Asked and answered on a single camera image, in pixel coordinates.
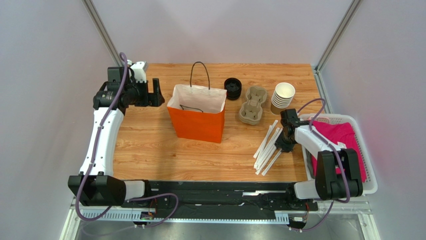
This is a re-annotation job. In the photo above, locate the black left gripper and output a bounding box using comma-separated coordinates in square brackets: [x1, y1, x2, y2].
[124, 78, 165, 107]

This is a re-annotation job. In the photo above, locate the orange paper bag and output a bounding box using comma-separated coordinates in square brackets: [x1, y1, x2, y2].
[167, 61, 227, 144]

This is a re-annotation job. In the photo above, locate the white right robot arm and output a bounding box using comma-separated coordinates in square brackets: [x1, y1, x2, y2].
[274, 109, 364, 202]

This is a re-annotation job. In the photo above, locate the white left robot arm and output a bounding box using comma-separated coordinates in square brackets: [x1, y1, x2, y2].
[67, 61, 165, 206]

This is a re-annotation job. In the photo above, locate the white wrapped straw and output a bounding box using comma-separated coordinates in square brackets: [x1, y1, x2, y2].
[253, 127, 283, 172]
[261, 150, 282, 176]
[253, 119, 278, 159]
[254, 129, 282, 175]

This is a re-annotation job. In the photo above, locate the stack of paper cups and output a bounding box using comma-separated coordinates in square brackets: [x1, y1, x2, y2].
[270, 82, 296, 115]

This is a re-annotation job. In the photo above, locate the pink folded cloth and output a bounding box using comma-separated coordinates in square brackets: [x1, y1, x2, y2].
[313, 121, 367, 183]

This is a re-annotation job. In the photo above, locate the stack of black lids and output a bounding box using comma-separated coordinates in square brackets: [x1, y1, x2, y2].
[224, 77, 242, 101]

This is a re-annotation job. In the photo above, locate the white plastic basket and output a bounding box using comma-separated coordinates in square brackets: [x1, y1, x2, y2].
[294, 113, 378, 199]

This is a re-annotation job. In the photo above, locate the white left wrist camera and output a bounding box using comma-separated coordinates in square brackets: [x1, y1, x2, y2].
[127, 60, 148, 83]

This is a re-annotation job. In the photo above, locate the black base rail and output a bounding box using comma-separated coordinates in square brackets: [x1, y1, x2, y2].
[122, 180, 319, 220]

